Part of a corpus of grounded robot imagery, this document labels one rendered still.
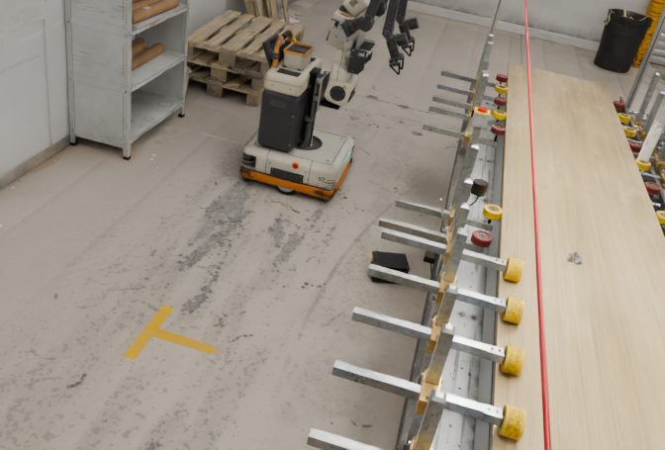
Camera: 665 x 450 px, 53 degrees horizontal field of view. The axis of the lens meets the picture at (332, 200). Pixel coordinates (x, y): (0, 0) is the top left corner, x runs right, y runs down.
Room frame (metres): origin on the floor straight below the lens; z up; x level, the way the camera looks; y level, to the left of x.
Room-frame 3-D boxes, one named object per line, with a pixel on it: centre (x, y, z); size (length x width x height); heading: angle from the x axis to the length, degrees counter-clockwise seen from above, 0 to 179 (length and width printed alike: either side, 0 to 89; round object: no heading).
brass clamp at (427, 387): (1.34, -0.35, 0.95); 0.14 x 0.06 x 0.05; 171
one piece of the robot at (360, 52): (4.16, 0.00, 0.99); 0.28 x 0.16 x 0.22; 171
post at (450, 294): (1.61, -0.40, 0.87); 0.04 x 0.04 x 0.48; 81
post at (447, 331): (1.36, -0.36, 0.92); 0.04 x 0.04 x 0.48; 81
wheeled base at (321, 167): (4.21, 0.28, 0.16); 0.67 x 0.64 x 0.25; 81
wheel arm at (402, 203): (2.56, -0.50, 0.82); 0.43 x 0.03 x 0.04; 81
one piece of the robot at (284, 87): (4.22, 0.38, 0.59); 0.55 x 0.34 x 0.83; 171
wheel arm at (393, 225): (2.32, -0.42, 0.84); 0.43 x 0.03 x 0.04; 81
